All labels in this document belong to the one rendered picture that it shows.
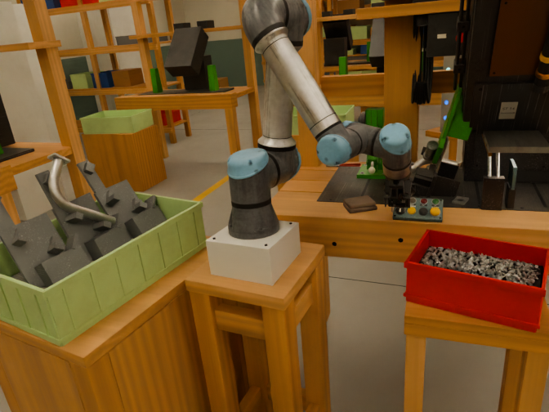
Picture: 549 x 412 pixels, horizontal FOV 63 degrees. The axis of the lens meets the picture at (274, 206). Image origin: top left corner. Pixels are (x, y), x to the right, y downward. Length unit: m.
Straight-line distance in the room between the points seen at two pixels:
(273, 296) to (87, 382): 0.52
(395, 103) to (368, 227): 0.67
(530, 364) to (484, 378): 1.00
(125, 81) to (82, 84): 0.80
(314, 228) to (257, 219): 0.33
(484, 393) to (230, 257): 1.35
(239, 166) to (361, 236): 0.52
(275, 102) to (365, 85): 0.84
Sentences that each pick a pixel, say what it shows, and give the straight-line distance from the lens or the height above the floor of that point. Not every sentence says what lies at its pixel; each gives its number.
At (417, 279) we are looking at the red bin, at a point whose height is 0.87.
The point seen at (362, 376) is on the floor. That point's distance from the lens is 2.21.
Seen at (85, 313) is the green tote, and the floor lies 0.84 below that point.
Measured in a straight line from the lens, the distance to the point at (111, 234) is 1.58.
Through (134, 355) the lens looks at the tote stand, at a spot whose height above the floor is 0.68.
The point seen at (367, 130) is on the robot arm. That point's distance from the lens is 1.19.
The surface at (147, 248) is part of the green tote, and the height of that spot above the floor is 0.91.
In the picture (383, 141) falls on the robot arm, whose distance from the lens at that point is 1.14.
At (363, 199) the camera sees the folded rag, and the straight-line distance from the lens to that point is 1.56.
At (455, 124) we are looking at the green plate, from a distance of 1.62.
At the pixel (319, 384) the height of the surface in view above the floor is 0.33.
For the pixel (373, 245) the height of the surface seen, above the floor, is 0.81.
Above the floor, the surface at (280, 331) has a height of 0.74.
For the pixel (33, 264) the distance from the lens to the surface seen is 1.52.
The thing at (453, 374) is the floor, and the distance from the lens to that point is 2.27.
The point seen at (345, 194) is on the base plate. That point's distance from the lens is 1.70.
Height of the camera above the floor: 1.51
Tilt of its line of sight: 22 degrees down
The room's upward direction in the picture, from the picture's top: 5 degrees counter-clockwise
